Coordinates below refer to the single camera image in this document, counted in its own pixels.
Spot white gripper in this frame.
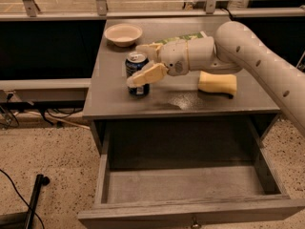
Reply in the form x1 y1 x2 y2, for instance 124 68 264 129
127 40 190 88

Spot blue pepsi can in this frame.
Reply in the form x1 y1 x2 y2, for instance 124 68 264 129
125 52 150 96

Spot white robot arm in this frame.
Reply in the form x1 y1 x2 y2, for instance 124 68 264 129
127 21 305 135

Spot grey cabinet counter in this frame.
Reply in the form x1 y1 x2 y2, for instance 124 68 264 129
82 16 295 156

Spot open grey top drawer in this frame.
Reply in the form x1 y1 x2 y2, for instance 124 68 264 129
78 115 305 229

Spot beige round bowl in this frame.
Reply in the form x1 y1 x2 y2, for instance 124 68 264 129
104 24 143 48

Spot green chip bag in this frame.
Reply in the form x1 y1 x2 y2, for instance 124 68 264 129
153 31 208 45

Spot yellow sponge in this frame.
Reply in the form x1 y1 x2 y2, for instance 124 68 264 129
197 72 237 98

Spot grey metal railing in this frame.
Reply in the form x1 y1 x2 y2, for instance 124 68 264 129
0 0 305 21

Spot black chair leg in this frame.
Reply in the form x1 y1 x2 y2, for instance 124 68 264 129
0 171 50 229

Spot black cables under ledge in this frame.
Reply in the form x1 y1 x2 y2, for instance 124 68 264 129
0 93 84 131

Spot black floor cable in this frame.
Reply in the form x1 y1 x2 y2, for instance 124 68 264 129
0 169 46 229

